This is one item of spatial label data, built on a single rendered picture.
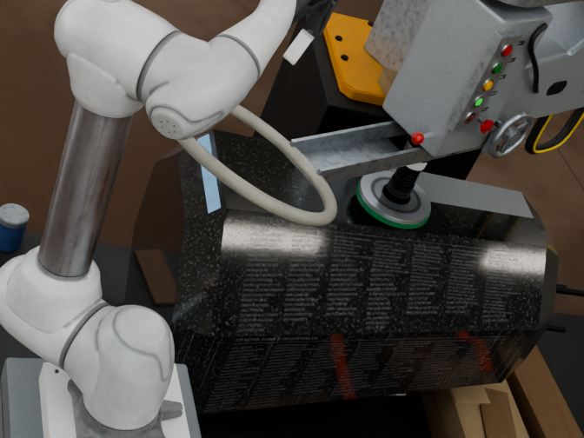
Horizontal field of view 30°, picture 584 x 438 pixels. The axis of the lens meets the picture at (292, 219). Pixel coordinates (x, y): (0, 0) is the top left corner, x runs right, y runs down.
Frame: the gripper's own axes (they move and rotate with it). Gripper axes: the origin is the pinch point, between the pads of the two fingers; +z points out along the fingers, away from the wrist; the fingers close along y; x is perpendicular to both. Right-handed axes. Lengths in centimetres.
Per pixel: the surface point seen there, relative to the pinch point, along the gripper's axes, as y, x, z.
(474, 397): 143, -69, 75
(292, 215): 9.7, -19.9, 26.0
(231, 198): 60, 10, 51
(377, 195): 88, -15, 31
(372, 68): 160, 30, 18
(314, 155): 52, -4, 25
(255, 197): 2.6, -13.3, 26.1
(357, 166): 53, -14, 20
